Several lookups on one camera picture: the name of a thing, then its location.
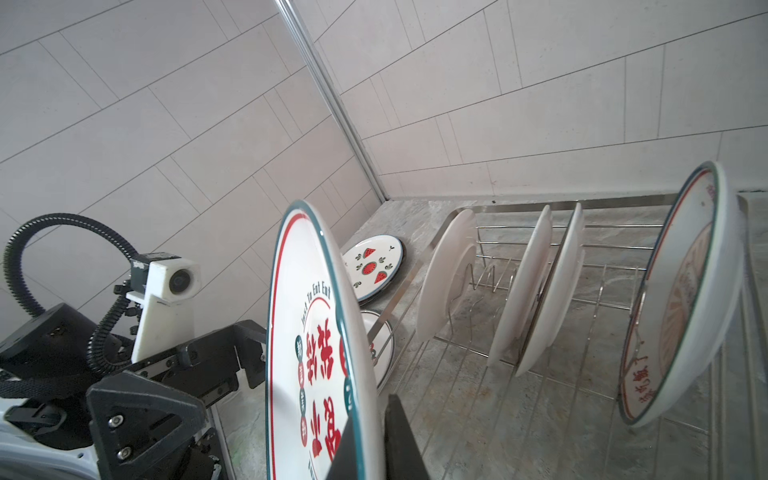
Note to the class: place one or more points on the white plate red characters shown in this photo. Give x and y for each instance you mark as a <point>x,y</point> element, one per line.
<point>319,371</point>
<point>382,350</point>

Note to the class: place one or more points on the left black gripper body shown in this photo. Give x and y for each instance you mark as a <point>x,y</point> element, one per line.
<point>200,372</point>

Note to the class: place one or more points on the white watermelon pattern plate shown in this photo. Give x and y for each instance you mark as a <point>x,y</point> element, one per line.
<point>372,264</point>

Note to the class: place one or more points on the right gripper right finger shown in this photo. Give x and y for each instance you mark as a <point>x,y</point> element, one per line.
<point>403,458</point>

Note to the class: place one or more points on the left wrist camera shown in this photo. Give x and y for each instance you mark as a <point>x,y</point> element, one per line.
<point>164,286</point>

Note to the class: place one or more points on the white plate red rim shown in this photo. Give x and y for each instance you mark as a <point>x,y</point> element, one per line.
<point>445,281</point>

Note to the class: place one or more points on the orange sunburst plate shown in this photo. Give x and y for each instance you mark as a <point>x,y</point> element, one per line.
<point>686,299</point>

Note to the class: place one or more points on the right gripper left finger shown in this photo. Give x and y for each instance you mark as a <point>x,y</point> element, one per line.
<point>344,464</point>

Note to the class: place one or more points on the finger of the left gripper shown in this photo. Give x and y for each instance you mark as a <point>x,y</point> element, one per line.
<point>142,429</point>

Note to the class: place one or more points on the brown patterned plate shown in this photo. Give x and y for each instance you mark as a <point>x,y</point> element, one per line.
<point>557,294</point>
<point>524,288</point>

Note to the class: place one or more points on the metal wire dish rack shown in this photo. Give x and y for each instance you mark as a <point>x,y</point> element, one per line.
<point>561,419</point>

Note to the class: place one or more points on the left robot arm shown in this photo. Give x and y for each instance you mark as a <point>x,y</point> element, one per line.
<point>44,417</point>

